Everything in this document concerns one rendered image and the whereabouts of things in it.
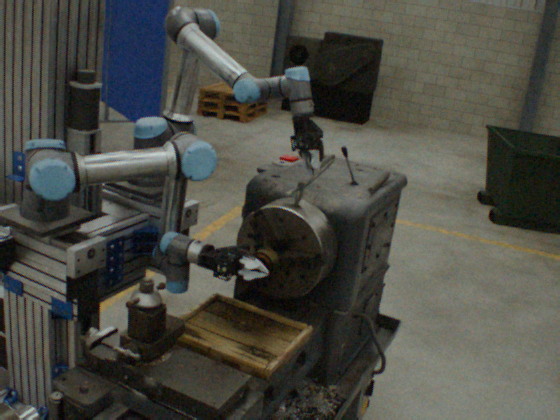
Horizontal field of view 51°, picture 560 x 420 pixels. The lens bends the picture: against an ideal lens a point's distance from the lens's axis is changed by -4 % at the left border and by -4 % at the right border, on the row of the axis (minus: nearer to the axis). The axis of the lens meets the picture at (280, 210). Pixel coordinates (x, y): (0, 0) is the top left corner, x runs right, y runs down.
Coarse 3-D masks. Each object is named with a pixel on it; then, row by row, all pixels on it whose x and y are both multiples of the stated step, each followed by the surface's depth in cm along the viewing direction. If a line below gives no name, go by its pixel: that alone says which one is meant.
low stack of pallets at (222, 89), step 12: (216, 84) 1002; (204, 96) 950; (216, 96) 977; (228, 96) 973; (204, 108) 954; (216, 108) 955; (228, 108) 957; (240, 108) 935; (252, 108) 981; (264, 108) 1043; (240, 120) 943
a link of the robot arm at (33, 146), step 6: (30, 144) 169; (36, 144) 168; (42, 144) 168; (48, 144) 169; (54, 144) 170; (60, 144) 173; (24, 150) 171; (30, 150) 169; (36, 150) 168; (54, 150) 169; (60, 150) 173; (30, 156) 168
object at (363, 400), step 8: (360, 312) 222; (368, 320) 220; (376, 336) 224; (376, 344) 226; (384, 360) 232; (384, 368) 235; (368, 384) 252; (360, 392) 245; (368, 392) 251; (360, 400) 248; (368, 400) 263; (352, 408) 248; (360, 408) 252; (344, 416) 250; (352, 416) 249; (360, 416) 256
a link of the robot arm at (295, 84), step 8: (288, 72) 193; (296, 72) 192; (304, 72) 193; (288, 80) 194; (296, 80) 193; (304, 80) 193; (288, 88) 195; (296, 88) 193; (304, 88) 193; (288, 96) 197; (296, 96) 194; (304, 96) 194
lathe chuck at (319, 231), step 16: (272, 208) 193; (288, 208) 191; (304, 208) 194; (272, 224) 194; (288, 224) 191; (304, 224) 189; (320, 224) 193; (240, 240) 201; (288, 240) 193; (304, 240) 190; (320, 240) 188; (288, 272) 196; (304, 272) 193; (320, 272) 190; (272, 288) 200; (288, 288) 197; (304, 288) 194
